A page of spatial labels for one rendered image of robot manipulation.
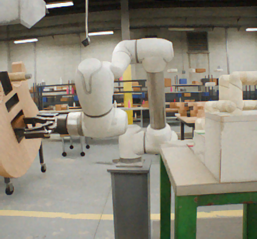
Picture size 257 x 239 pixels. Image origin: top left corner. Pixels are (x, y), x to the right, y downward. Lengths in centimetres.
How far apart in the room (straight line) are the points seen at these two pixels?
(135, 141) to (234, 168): 92
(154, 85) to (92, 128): 59
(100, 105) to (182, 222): 41
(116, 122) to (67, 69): 1182
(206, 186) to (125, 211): 103
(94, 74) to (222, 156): 40
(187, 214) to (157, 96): 78
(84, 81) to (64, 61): 1202
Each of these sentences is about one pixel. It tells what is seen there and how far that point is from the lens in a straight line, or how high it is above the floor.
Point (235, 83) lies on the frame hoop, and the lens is 58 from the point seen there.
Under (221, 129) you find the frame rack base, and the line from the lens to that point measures 56.
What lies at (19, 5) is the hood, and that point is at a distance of 72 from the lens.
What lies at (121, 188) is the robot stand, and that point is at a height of 56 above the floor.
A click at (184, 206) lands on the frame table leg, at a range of 61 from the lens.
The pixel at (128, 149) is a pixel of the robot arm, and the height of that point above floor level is 82.
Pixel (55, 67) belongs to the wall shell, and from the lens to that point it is 1277.
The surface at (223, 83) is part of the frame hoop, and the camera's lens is 65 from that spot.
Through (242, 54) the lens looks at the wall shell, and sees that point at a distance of 1333.
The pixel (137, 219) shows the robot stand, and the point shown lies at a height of 33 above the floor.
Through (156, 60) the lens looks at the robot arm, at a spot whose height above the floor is 134.
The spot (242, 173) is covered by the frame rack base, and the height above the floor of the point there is 95.
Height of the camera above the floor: 115
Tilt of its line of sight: 3 degrees down
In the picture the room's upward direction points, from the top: 2 degrees counter-clockwise
